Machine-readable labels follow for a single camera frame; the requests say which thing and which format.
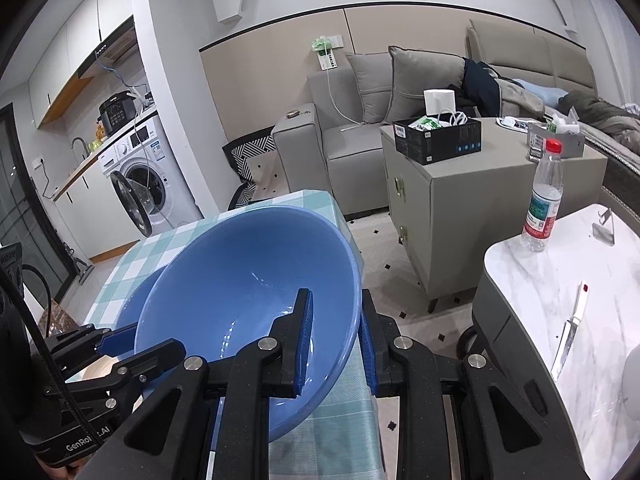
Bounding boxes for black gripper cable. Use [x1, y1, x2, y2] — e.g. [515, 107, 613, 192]
[0, 262, 108, 443]

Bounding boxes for blue bowl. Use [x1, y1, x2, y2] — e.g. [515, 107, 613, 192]
[114, 264, 173, 356]
[134, 205, 362, 443]

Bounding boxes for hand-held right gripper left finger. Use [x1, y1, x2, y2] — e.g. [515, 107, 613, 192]
[82, 287, 315, 480]

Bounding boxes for dark jacket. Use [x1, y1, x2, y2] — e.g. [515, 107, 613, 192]
[460, 57, 506, 116]

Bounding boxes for black pressure cooker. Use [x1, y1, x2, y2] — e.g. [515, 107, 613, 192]
[98, 91, 141, 136]

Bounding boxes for stick vacuum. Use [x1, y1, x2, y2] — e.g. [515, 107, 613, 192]
[62, 242, 96, 281]

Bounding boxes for range hood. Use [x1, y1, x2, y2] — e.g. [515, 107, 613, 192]
[77, 17, 138, 78]

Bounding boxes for white power strip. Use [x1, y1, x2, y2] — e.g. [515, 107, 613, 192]
[310, 35, 346, 72]

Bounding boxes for white upper kitchen cabinets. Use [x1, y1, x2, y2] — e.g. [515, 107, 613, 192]
[27, 0, 136, 128]

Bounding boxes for brown patterned boards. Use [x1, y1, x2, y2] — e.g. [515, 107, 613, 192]
[37, 297, 78, 341]

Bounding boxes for grey sofa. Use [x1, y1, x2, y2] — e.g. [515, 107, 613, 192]
[272, 67, 481, 221]

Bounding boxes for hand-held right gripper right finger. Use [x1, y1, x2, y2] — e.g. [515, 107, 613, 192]
[357, 287, 593, 480]

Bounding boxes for dark glass door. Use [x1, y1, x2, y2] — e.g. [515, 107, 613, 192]
[0, 102, 71, 306]

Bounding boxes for white lower kitchen cabinets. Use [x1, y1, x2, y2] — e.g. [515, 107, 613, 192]
[52, 152, 141, 261]

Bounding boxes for grey cushion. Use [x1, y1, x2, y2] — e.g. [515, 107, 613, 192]
[381, 46, 467, 126]
[345, 51, 401, 126]

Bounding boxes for white kitchen cabinets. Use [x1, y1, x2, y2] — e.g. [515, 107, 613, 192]
[52, 152, 141, 261]
[27, 0, 136, 128]

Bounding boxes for cream plate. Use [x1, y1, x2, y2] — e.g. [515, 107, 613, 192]
[80, 355, 123, 383]

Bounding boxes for teal checkered tablecloth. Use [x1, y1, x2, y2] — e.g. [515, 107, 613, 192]
[82, 189, 386, 480]

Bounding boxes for metal phone stand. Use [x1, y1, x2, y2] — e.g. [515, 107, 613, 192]
[591, 207, 617, 247]

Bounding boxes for white marble table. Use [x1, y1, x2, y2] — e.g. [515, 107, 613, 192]
[470, 202, 640, 480]

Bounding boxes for beige upholstered headboard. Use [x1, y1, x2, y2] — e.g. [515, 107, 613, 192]
[467, 19, 601, 106]

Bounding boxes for black box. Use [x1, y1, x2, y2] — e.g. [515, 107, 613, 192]
[392, 116, 483, 166]

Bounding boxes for clear water bottle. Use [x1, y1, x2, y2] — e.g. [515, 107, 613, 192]
[521, 138, 565, 253]

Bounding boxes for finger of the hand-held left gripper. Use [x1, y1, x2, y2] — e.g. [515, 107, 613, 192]
[64, 337, 187, 404]
[37, 324, 138, 362]

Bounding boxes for white handled knife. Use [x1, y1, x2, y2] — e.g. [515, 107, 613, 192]
[550, 281, 588, 382]

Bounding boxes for white washing machine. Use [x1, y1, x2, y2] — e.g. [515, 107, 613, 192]
[97, 112, 201, 238]

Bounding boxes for bed with dark bedding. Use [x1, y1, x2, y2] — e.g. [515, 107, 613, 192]
[500, 75, 640, 196]

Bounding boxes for white box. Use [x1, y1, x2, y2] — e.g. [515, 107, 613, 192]
[423, 89, 457, 121]

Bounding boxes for beige side cabinet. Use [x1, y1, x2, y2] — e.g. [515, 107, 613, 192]
[380, 117, 608, 313]

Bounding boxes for grey tissue box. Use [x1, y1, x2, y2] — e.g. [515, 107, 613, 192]
[527, 120, 586, 161]

